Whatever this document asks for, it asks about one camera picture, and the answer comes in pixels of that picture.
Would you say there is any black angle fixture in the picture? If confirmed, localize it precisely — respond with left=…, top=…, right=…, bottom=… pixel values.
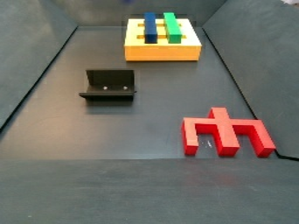
left=78, top=69, right=135, bottom=101

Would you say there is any yellow slotted board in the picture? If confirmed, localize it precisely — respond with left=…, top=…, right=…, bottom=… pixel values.
left=123, top=18, right=201, bottom=61

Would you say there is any red E-shaped block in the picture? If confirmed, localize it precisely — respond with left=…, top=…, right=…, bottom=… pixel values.
left=181, top=108, right=276, bottom=158

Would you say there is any green bar block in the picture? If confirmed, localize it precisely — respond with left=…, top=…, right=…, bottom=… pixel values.
left=162, top=12, right=182, bottom=44

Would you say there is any blue bar block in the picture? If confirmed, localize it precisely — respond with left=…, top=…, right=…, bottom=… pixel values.
left=144, top=12, right=157, bottom=44

